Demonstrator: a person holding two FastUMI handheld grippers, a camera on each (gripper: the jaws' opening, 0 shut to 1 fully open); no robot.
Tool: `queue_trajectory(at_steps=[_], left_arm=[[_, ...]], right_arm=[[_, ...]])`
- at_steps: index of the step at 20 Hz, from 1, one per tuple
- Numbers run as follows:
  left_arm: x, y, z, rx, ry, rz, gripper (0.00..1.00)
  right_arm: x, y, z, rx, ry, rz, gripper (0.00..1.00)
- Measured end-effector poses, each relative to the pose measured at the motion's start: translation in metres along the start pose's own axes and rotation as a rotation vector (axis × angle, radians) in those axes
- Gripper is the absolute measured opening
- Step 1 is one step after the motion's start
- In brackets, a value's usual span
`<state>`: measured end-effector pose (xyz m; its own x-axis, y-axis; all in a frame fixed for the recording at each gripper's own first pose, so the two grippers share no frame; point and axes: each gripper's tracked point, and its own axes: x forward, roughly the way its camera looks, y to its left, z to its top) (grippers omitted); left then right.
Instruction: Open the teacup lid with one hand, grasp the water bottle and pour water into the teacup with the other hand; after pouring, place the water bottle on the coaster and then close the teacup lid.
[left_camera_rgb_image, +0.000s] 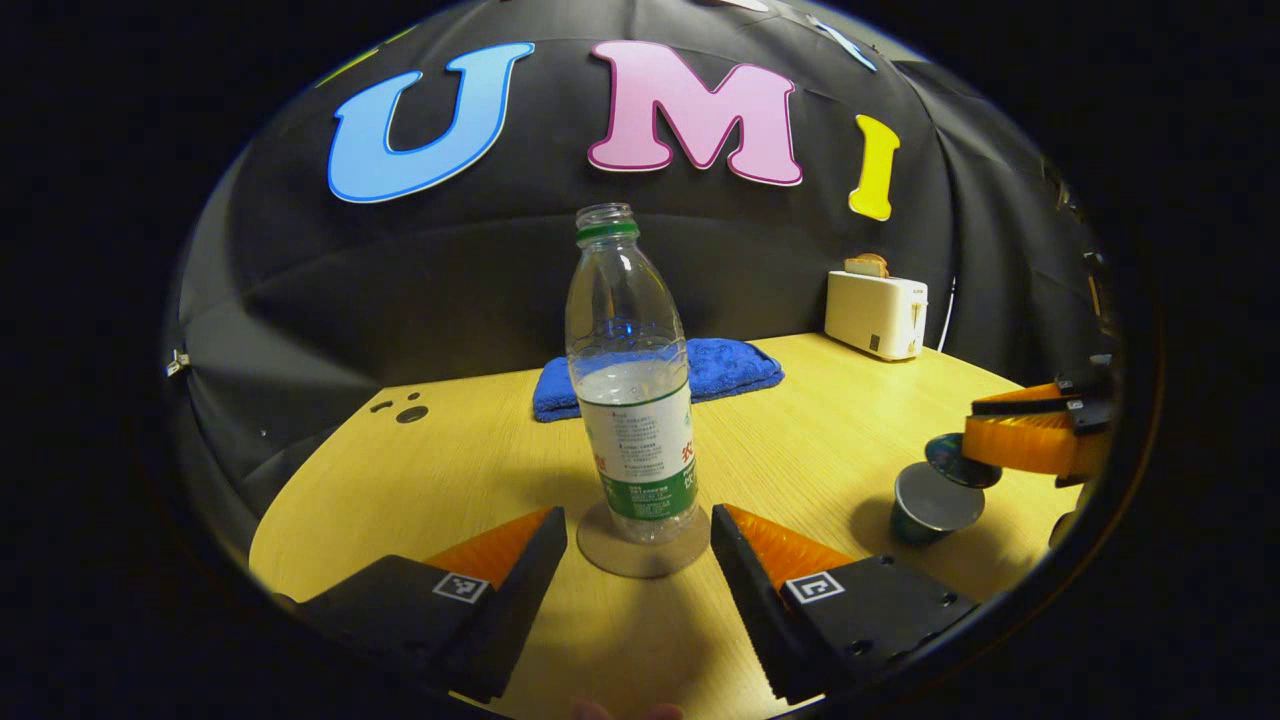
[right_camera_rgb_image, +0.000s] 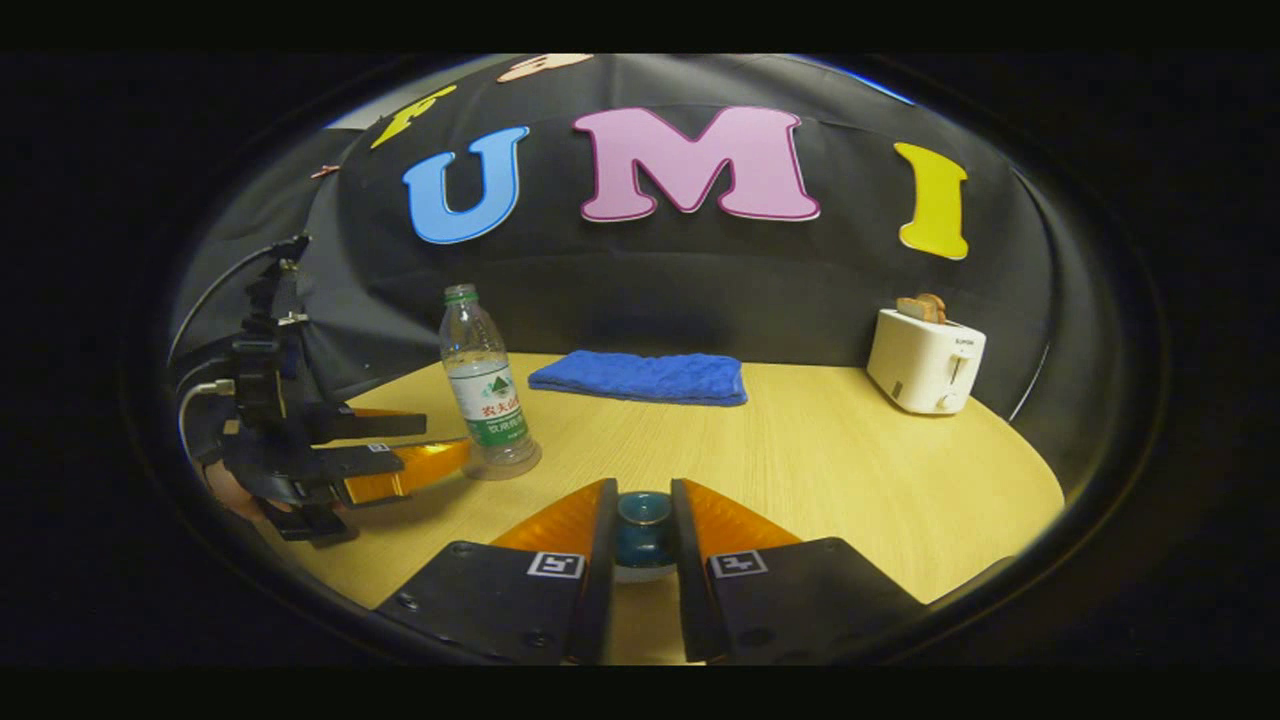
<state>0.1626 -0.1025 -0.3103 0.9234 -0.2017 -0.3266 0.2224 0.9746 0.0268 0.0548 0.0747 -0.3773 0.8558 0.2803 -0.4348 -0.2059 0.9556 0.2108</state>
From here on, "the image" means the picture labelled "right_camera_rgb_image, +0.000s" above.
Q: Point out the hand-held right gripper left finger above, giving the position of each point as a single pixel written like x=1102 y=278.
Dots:
x=600 y=570

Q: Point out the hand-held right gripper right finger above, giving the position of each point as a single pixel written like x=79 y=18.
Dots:
x=690 y=570

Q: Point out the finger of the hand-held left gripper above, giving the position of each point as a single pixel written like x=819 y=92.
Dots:
x=385 y=425
x=420 y=465

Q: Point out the blue teacup lid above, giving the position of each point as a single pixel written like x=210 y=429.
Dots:
x=645 y=540

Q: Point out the clear plastic water bottle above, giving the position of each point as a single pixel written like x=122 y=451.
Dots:
x=485 y=390

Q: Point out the blue folded towel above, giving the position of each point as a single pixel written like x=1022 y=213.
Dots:
x=640 y=378

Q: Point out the reddish backdrop clip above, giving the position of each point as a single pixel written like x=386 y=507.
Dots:
x=325 y=171

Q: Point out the black backdrop cloth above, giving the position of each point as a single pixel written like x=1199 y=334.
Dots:
x=650 y=290

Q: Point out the white toaster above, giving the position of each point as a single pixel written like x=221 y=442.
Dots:
x=920 y=365

